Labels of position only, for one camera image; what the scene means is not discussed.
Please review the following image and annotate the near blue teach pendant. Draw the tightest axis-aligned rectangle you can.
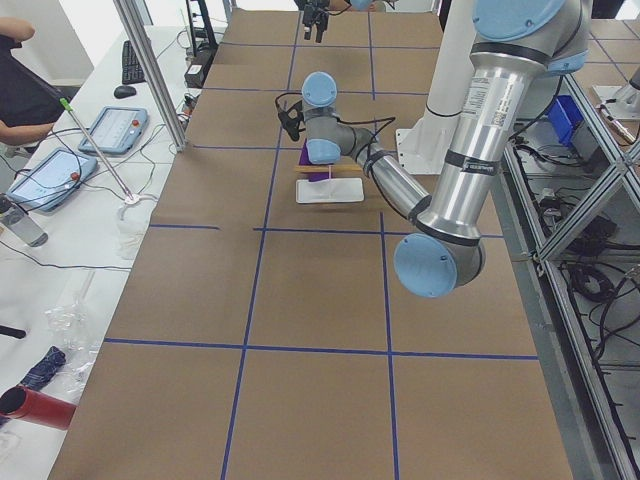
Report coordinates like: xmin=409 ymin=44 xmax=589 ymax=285
xmin=6 ymin=148 xmax=97 ymax=212

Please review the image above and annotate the blue storage bin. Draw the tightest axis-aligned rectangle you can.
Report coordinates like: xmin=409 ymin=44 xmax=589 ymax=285
xmin=546 ymin=95 xmax=584 ymax=146

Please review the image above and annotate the black computer mouse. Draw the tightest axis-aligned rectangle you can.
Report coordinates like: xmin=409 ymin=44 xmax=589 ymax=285
xmin=113 ymin=85 xmax=137 ymax=99

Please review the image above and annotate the black keyboard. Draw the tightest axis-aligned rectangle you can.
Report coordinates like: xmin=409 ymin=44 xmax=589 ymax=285
xmin=121 ymin=40 xmax=145 ymax=85

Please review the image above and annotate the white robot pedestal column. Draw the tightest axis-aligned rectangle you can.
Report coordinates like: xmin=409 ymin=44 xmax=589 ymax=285
xmin=396 ymin=0 xmax=476 ymax=175

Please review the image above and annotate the clear water bottle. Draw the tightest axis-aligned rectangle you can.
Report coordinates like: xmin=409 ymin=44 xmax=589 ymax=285
xmin=0 ymin=194 xmax=48 ymax=247

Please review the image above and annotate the green tipped metal rod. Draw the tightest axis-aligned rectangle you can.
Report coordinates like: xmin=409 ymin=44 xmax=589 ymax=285
xmin=59 ymin=97 xmax=141 ymax=206

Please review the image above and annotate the purple microfibre towel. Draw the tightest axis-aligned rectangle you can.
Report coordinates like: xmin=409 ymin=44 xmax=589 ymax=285
xmin=298 ymin=141 xmax=330 ymax=183

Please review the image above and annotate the red cylinder tube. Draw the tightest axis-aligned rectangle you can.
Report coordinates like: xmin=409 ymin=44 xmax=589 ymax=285
xmin=1 ymin=385 xmax=76 ymax=430

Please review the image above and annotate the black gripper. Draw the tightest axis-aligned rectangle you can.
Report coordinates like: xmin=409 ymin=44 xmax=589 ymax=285
xmin=301 ymin=0 xmax=329 ymax=43

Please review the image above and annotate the upper wooden rack rod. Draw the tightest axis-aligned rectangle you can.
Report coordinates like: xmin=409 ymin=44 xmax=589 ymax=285
xmin=294 ymin=164 xmax=361 ymax=174

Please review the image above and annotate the blue teach pendant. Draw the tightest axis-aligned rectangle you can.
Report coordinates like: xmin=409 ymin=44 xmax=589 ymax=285
xmin=89 ymin=106 xmax=149 ymax=156
xmin=6 ymin=148 xmax=97 ymax=212

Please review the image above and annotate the far blue teach pendant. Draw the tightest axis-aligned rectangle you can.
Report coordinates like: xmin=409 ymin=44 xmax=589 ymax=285
xmin=89 ymin=106 xmax=149 ymax=156

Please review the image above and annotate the aluminium frame post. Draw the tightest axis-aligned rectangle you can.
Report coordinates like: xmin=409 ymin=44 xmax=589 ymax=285
xmin=114 ymin=0 xmax=187 ymax=152

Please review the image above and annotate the person in black shirt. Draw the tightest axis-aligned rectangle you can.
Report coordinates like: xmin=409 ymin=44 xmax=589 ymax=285
xmin=1 ymin=17 xmax=64 ymax=146

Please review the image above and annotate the folded dark blue umbrella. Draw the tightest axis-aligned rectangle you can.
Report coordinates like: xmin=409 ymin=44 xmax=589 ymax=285
xmin=19 ymin=346 xmax=66 ymax=391

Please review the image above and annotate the white towel rack base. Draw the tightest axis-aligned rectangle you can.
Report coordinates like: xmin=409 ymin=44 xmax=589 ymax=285
xmin=296 ymin=178 xmax=364 ymax=204

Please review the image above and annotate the black box device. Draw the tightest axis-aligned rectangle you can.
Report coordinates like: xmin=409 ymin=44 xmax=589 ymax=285
xmin=184 ymin=63 xmax=209 ymax=89

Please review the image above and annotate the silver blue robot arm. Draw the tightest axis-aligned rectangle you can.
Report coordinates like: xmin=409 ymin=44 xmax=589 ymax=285
xmin=301 ymin=1 xmax=592 ymax=298
xmin=294 ymin=0 xmax=396 ymax=43

